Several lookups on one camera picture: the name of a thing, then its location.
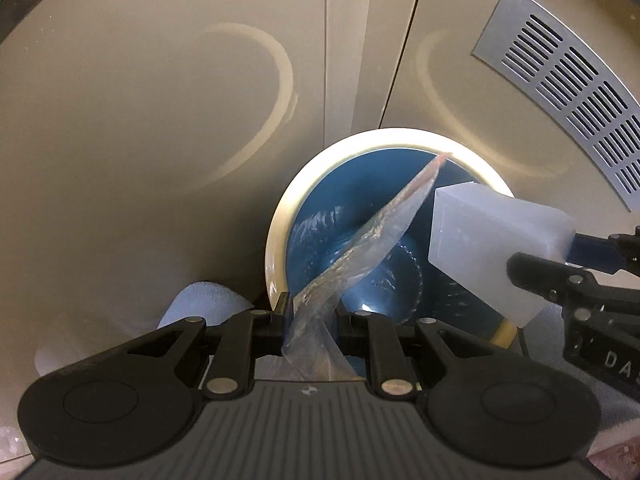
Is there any silver vent grille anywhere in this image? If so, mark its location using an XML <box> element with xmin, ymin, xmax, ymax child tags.
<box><xmin>471</xmin><ymin>0</ymin><xmax>640</xmax><ymax>211</ymax></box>

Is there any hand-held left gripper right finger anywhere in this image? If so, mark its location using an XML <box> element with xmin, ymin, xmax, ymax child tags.
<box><xmin>336</xmin><ymin>306</ymin><xmax>503</xmax><ymax>402</ymax></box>

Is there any white translucent plastic box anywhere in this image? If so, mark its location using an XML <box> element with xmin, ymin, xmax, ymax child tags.
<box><xmin>427</xmin><ymin>180</ymin><xmax>576</xmax><ymax>329</ymax></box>

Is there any clear plastic bag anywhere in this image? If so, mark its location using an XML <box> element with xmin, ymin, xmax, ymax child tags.
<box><xmin>282</xmin><ymin>152</ymin><xmax>453</xmax><ymax>382</ymax></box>

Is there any narrow beige cabinet panel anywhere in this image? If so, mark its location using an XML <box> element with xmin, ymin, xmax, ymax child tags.
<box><xmin>322</xmin><ymin>0</ymin><xmax>431</xmax><ymax>161</ymax></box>

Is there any light blue towel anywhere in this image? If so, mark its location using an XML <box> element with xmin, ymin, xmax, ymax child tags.
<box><xmin>157</xmin><ymin>282</ymin><xmax>257</xmax><ymax>332</ymax></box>

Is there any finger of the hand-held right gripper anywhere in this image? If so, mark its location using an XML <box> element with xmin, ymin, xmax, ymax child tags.
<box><xmin>567</xmin><ymin>226</ymin><xmax>640</xmax><ymax>281</ymax></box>
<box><xmin>506</xmin><ymin>252</ymin><xmax>640</xmax><ymax>312</ymax></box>

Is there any beige cabinet door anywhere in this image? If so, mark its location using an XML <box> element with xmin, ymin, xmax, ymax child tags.
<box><xmin>380</xmin><ymin>0</ymin><xmax>640</xmax><ymax>241</ymax></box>
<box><xmin>0</xmin><ymin>0</ymin><xmax>328</xmax><ymax>376</ymax></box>

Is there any blue and cream bowl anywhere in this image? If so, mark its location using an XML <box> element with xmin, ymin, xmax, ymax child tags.
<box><xmin>265</xmin><ymin>128</ymin><xmax>527</xmax><ymax>353</ymax></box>

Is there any blue bin liner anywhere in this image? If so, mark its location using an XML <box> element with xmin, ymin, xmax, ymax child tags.
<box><xmin>284</xmin><ymin>147</ymin><xmax>506</xmax><ymax>331</ymax></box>

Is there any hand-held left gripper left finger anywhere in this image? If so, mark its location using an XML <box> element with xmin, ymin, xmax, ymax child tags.
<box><xmin>122</xmin><ymin>291</ymin><xmax>294</xmax><ymax>402</ymax></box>

